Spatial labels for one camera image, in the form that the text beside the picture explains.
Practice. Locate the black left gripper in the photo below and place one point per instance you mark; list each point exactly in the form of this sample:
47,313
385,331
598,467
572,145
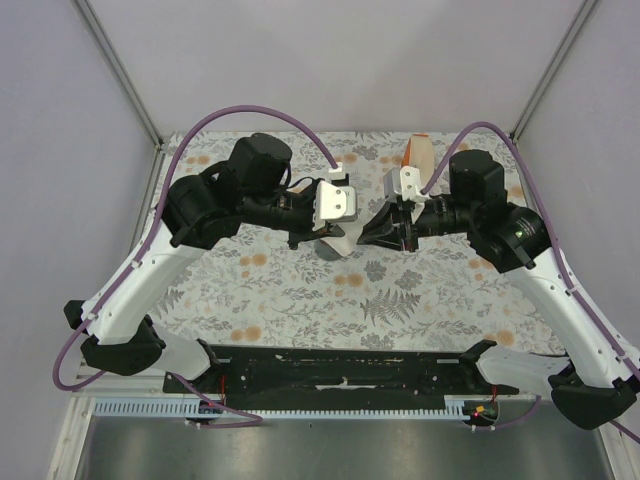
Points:
309,234

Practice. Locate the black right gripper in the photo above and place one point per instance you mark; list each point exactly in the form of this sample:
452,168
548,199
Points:
393,213

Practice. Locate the green glass coffee dripper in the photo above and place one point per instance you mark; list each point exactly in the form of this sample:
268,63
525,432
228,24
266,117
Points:
326,252

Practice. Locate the white paper coffee filter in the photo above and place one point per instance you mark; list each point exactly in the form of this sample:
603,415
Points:
347,236

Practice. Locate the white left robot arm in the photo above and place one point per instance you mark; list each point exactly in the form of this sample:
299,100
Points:
199,211

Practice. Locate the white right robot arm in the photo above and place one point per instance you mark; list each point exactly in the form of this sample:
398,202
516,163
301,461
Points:
592,384

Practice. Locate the floral patterned tablecloth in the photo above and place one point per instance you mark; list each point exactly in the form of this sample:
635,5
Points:
253,290

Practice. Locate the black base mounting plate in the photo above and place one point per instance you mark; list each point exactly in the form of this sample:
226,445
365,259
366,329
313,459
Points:
261,377

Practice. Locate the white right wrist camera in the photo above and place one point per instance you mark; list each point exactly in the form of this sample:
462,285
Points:
404,184

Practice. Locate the white slotted cable duct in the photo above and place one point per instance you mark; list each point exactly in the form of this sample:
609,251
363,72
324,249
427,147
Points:
443,408

